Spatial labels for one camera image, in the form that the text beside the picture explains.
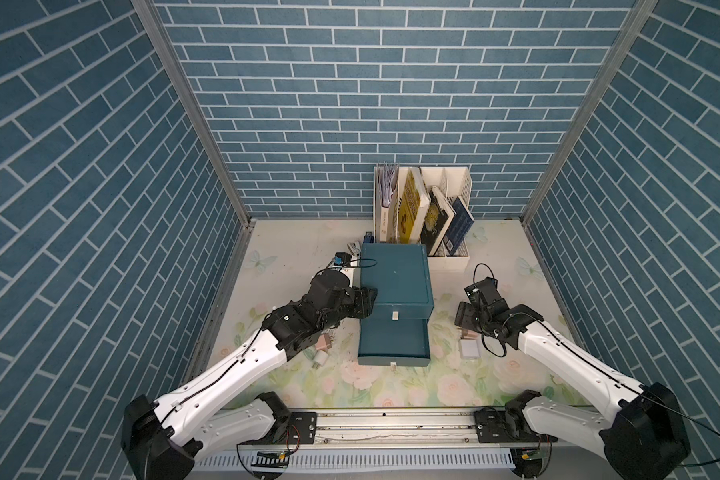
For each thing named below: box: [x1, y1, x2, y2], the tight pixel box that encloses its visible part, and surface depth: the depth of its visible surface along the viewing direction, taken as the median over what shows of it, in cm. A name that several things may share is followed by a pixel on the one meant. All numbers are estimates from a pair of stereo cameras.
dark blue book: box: [443, 196, 475, 256], surface depth 104 cm
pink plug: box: [316, 334, 330, 351], surface depth 88 cm
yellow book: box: [399, 167, 431, 244], surface depth 96 cm
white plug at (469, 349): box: [460, 339, 481, 359], surface depth 88 cm
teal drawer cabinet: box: [358, 243, 434, 367], surface depth 78 cm
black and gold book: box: [420, 186, 456, 256], surface depth 101 cm
